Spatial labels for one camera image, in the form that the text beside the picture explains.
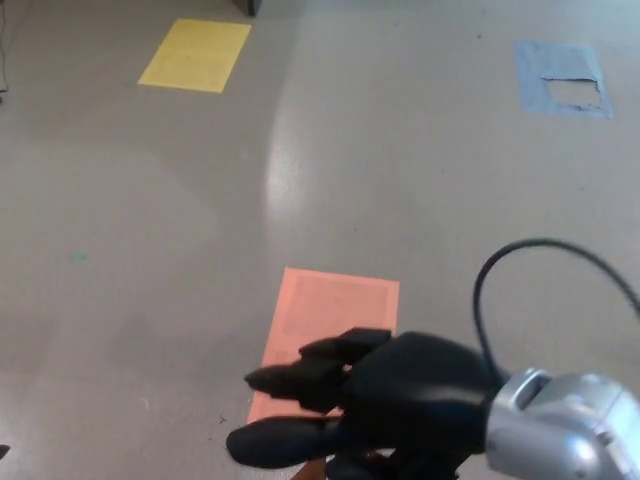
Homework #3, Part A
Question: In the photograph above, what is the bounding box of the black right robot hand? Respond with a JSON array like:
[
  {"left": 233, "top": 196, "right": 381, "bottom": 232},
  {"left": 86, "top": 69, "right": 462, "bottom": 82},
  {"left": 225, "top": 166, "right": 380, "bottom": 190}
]
[{"left": 243, "top": 327, "right": 507, "bottom": 480}]

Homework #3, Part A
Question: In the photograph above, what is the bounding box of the black-handled orange air pump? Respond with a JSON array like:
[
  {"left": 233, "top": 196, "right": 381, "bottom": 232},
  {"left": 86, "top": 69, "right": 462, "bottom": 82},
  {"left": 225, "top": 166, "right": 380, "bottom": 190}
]
[{"left": 225, "top": 416, "right": 351, "bottom": 480}]

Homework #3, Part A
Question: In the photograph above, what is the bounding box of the orange paper sheet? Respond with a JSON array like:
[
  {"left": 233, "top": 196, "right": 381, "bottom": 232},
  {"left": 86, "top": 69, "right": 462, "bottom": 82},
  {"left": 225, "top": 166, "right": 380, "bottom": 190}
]
[{"left": 246, "top": 266, "right": 401, "bottom": 425}]

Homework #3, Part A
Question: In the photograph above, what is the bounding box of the torn blue paper sheet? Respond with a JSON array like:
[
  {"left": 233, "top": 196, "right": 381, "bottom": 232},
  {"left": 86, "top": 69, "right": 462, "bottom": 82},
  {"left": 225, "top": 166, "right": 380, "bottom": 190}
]
[{"left": 514, "top": 40, "right": 615, "bottom": 120}]

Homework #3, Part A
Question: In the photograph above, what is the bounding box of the yellow paper sheet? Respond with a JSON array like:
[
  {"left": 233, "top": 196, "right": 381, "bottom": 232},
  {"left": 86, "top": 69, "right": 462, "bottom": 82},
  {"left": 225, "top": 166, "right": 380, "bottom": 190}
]
[{"left": 137, "top": 18, "right": 253, "bottom": 94}]

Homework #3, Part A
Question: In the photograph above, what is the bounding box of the dark furniture base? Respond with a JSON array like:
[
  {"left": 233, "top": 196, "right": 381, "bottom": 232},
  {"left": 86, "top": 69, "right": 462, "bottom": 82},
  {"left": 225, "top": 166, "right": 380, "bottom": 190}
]
[{"left": 231, "top": 0, "right": 269, "bottom": 18}]

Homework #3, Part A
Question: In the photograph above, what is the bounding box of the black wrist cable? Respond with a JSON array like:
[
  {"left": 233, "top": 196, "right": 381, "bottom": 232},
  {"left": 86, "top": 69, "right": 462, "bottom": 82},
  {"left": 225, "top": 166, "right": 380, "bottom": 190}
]
[{"left": 473, "top": 239, "right": 640, "bottom": 387}]

